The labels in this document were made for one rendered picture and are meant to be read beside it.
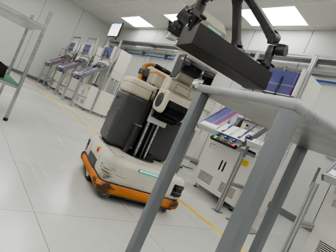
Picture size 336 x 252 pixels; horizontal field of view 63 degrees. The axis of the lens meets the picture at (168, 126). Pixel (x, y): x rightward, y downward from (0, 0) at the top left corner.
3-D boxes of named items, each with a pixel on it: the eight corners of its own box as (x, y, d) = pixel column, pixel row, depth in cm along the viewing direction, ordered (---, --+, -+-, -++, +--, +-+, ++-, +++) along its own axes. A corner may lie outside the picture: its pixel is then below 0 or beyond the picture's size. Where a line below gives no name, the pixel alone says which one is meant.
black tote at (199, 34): (245, 88, 178) (252, 72, 178) (265, 90, 163) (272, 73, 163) (175, 45, 151) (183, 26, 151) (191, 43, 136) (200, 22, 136)
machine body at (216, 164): (231, 212, 288) (255, 158, 286) (188, 183, 342) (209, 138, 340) (261, 217, 329) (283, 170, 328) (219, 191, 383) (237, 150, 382)
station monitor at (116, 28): (116, 37, 656) (123, 22, 655) (106, 37, 701) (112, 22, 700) (120, 40, 665) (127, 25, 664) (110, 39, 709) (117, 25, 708)
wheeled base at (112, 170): (77, 158, 225) (89, 130, 224) (143, 178, 255) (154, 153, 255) (93, 193, 166) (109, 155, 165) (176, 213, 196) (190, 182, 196)
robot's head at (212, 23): (188, 24, 191) (202, 7, 182) (210, 39, 201) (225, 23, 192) (190, 36, 182) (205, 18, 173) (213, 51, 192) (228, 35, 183)
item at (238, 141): (242, 146, 270) (241, 140, 267) (198, 127, 321) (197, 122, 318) (243, 146, 271) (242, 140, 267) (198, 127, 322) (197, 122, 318)
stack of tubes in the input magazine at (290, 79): (289, 95, 296) (299, 72, 295) (250, 87, 335) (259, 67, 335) (294, 99, 304) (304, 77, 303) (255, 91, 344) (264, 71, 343)
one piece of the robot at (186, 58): (165, 76, 184) (178, 46, 183) (197, 92, 197) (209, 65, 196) (176, 77, 169) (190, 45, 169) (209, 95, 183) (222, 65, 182)
